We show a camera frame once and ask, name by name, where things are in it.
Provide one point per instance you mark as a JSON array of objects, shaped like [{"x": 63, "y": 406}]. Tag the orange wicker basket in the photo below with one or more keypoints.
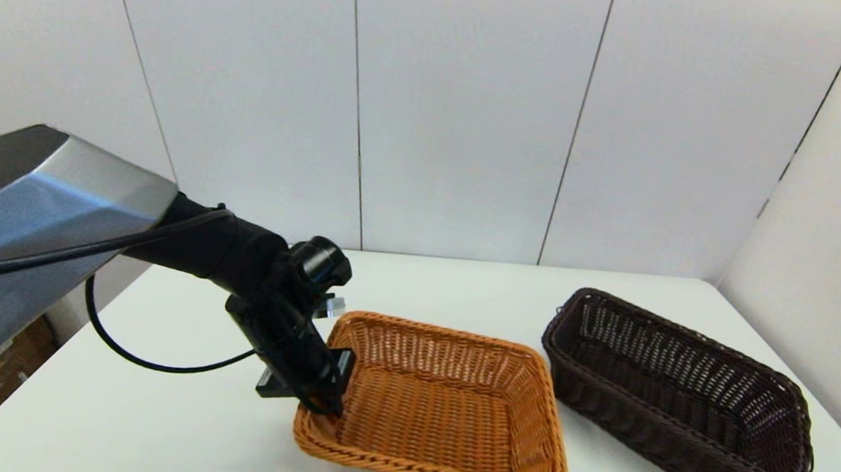
[{"x": 436, "y": 417}]

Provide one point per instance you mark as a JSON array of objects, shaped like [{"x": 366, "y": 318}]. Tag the dark brown wicker basket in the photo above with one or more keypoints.
[{"x": 646, "y": 426}]

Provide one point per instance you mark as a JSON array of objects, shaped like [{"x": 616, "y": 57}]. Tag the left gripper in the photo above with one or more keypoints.
[{"x": 284, "y": 345}]

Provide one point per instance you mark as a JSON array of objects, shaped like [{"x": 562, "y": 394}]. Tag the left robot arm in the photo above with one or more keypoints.
[{"x": 39, "y": 221}]

